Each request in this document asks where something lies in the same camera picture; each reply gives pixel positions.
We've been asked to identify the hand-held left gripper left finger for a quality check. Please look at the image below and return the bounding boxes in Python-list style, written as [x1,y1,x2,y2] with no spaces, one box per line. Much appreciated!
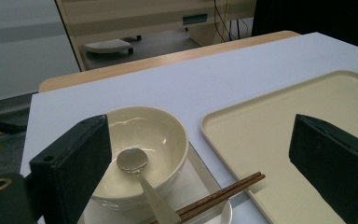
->
[28,114,113,224]

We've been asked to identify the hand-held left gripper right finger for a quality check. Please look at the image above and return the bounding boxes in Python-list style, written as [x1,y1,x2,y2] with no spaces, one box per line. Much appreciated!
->
[288,113,358,224]

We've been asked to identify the metal spoon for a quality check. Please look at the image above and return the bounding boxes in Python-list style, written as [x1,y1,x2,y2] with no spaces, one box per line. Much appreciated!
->
[116,147,182,224]

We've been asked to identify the beige tray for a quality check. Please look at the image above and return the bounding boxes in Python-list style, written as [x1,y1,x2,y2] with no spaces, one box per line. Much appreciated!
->
[200,70,358,224]

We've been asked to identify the cream bowl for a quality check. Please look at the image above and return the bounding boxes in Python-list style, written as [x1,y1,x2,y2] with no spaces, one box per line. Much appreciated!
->
[90,105,190,210]

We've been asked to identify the dark wooden chopstick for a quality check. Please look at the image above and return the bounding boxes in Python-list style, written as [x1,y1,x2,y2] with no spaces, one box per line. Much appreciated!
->
[155,174,267,224]
[148,171,263,224]

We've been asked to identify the white square plate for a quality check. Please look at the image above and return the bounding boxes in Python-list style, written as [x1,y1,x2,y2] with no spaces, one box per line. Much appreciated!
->
[77,143,233,224]

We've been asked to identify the wooden table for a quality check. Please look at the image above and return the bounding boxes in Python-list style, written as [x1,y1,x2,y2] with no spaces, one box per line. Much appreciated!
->
[38,30,301,93]

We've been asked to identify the white cabinet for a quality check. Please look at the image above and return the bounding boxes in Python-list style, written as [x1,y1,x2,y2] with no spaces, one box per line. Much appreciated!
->
[0,0,80,104]

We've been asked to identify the wheeled footstool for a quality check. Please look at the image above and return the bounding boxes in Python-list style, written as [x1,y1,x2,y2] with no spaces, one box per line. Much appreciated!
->
[82,35,143,56]

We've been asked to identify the beige wooden desk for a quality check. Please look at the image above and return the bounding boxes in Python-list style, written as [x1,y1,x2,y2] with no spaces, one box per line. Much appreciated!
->
[55,0,257,72]

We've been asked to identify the black hanging cables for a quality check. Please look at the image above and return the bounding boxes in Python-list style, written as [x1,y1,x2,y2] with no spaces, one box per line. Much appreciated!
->
[213,0,250,43]

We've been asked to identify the yellow cable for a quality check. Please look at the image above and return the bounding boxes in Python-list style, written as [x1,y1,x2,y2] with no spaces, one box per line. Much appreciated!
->
[221,0,231,41]

